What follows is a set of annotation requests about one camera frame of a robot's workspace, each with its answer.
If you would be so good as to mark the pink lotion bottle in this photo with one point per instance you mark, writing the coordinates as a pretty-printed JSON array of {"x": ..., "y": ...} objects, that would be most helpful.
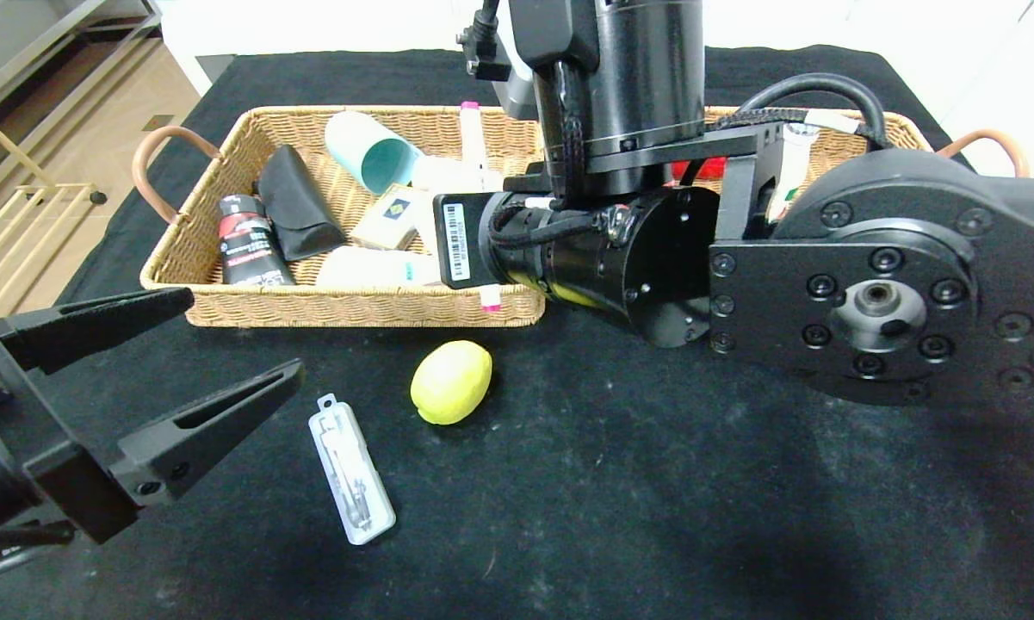
[{"x": 448, "y": 176}]

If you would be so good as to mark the teal plastic cup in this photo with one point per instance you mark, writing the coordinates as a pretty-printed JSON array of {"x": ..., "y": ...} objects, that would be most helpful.
[{"x": 370, "y": 153}]

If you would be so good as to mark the black table cloth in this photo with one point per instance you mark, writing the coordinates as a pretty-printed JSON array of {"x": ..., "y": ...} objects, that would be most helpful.
[{"x": 568, "y": 534}]

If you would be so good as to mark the yellow lemon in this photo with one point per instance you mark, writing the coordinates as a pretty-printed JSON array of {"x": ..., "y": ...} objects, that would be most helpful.
[{"x": 452, "y": 383}]

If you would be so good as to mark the wicker basket holding food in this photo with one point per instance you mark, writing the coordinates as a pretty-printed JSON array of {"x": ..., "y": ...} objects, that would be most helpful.
[{"x": 895, "y": 125}]

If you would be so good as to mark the white low table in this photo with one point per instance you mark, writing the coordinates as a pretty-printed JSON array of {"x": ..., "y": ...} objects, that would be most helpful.
[{"x": 310, "y": 26}]

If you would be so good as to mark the grey metal shelf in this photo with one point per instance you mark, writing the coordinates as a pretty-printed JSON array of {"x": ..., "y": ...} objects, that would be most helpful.
[{"x": 17, "y": 52}]

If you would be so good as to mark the white cabinet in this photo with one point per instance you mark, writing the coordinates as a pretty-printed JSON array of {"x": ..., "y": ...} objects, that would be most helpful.
[{"x": 999, "y": 69}]

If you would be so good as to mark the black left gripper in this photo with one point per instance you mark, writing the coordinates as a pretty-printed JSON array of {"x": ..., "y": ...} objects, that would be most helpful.
[{"x": 52, "y": 430}]

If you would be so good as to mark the red soda can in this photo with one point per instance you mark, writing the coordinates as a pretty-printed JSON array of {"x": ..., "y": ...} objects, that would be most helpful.
[{"x": 697, "y": 168}]

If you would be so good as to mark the white electric brush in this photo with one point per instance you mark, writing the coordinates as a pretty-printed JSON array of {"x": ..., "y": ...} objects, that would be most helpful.
[{"x": 370, "y": 267}]

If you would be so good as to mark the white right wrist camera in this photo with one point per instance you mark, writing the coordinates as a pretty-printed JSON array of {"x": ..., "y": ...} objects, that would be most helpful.
[{"x": 521, "y": 90}]

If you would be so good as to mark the clear compass case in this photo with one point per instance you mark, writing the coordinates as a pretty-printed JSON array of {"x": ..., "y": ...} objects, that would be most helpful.
[{"x": 353, "y": 474}]

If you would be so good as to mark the wicker basket holding toiletries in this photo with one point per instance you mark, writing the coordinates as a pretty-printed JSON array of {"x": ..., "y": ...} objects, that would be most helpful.
[{"x": 310, "y": 305}]

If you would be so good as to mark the white pink marker pen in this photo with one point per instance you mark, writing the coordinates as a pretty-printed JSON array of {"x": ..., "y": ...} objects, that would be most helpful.
[{"x": 473, "y": 138}]

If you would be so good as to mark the green gold card box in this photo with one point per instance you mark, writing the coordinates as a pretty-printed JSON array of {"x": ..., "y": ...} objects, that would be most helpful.
[{"x": 391, "y": 219}]

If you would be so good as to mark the black facial cleanser tube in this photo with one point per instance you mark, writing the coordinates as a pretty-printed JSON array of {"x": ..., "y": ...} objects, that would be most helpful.
[{"x": 254, "y": 252}]

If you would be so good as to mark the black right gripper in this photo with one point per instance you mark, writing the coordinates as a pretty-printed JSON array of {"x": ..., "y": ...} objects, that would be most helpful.
[{"x": 456, "y": 238}]

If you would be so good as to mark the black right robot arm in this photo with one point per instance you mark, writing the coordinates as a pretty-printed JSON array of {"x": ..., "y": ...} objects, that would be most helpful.
[{"x": 913, "y": 224}]

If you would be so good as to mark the wooden wheeled rack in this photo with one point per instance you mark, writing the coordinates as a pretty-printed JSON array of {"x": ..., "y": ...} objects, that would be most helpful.
[{"x": 52, "y": 215}]

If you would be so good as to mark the white milk drink bottle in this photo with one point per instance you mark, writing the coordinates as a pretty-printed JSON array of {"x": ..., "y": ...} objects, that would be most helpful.
[{"x": 794, "y": 168}]

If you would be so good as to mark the black glasses case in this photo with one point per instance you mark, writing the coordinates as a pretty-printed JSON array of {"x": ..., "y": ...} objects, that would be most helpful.
[{"x": 297, "y": 205}]

